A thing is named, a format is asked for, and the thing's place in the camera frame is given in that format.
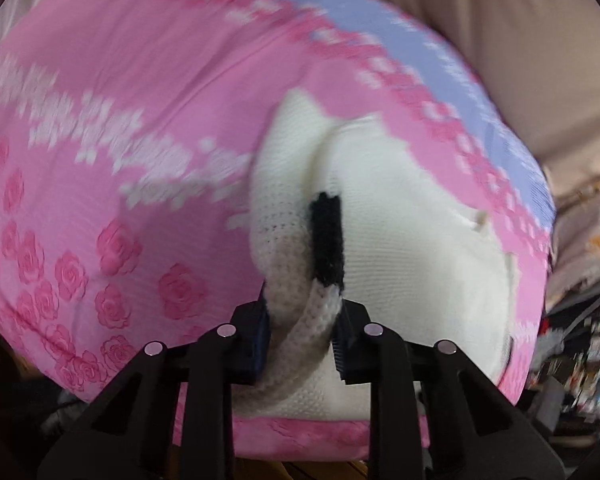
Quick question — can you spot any beige draped cloth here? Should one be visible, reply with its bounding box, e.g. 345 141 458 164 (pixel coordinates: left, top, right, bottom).
315 0 600 201

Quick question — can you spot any blurred household clutter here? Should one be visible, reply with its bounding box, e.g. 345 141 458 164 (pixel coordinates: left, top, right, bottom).
525 297 600 443

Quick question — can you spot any white red navy knit sweater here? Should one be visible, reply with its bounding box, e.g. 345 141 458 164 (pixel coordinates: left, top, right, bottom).
232 87 523 418

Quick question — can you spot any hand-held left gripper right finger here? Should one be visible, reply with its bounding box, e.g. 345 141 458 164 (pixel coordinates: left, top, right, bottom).
332 300 566 480

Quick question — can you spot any pink floral bed sheet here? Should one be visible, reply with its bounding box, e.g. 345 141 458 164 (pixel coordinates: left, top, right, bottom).
0 0 556 461

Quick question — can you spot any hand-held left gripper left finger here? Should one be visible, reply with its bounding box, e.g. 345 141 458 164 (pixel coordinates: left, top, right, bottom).
37 302 272 480

